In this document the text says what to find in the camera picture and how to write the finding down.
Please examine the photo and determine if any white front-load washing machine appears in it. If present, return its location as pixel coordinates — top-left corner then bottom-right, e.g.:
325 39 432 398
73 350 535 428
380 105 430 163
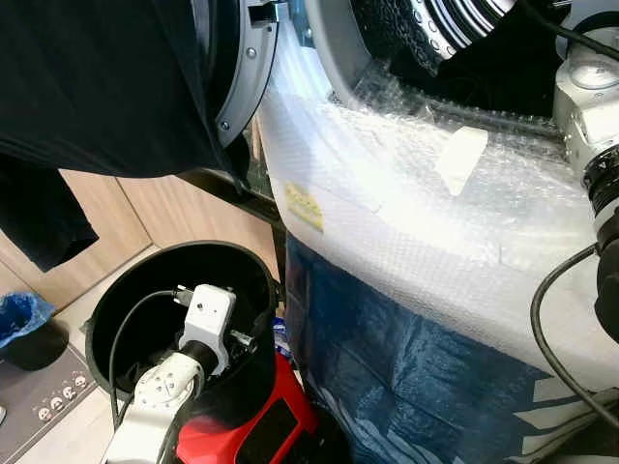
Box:
253 0 619 464

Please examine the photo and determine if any blue white package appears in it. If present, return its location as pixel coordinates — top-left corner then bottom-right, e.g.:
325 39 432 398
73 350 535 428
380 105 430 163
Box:
274 311 293 361

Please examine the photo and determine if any red plastic stool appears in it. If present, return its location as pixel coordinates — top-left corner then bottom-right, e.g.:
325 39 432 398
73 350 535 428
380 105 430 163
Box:
174 350 320 464

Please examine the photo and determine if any black plastic bucket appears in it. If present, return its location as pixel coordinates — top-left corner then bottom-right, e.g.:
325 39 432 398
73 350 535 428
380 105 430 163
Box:
85 240 286 431

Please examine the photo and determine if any black glossy ledge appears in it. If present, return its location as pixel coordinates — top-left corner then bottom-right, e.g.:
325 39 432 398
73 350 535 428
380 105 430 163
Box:
174 169 286 228

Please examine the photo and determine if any yellow sticker label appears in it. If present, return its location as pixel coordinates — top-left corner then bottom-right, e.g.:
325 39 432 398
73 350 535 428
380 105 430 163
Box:
285 184 325 231

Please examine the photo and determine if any light wooden cabinet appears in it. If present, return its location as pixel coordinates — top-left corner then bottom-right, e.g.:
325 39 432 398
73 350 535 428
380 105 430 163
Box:
0 169 281 310

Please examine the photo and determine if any blue plastic sheet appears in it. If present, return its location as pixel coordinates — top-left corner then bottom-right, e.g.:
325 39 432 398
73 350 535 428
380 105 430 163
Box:
282 237 619 464

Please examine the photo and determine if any clear bubble wrap sheet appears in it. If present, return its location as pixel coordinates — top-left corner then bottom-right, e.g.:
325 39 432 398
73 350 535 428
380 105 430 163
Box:
256 48 619 388

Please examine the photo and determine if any black bin with blue bag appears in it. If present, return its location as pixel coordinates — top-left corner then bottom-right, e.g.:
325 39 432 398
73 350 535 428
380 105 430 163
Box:
0 292 71 372

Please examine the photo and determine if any grey round washer door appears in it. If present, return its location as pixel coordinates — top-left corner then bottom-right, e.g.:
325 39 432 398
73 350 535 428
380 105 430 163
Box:
198 0 281 148

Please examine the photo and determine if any white tape piece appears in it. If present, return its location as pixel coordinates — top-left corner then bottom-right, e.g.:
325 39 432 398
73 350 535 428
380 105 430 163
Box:
434 127 489 196

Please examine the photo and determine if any black hanging garment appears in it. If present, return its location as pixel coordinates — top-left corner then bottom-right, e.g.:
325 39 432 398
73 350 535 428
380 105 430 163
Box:
0 0 252 272

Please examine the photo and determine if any steel washer drum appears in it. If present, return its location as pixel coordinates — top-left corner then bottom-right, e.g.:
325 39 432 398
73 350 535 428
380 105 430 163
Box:
353 0 523 78

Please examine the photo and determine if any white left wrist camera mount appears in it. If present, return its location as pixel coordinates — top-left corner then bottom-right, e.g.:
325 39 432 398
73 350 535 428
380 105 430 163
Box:
180 284 237 376

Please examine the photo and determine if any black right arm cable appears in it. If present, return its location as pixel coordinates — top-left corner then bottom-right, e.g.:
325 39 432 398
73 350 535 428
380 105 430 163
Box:
517 0 619 426

